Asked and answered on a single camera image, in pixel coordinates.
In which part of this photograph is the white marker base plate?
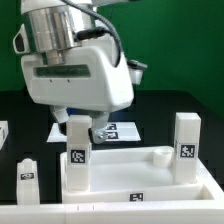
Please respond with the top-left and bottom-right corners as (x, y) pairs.
(47, 122), (141, 143)

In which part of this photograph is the white desk tabletop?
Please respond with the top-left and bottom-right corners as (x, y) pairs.
(60, 146), (215, 204)

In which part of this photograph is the white L-shaped fence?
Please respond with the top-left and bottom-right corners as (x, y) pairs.
(0, 158), (224, 224)

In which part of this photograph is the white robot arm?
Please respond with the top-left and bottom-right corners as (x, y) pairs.
(13, 0), (144, 143)

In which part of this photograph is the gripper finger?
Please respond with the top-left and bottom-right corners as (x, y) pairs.
(50, 105), (69, 124)
(89, 111), (109, 144)

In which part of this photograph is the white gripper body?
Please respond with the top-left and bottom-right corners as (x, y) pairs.
(21, 36), (134, 112)

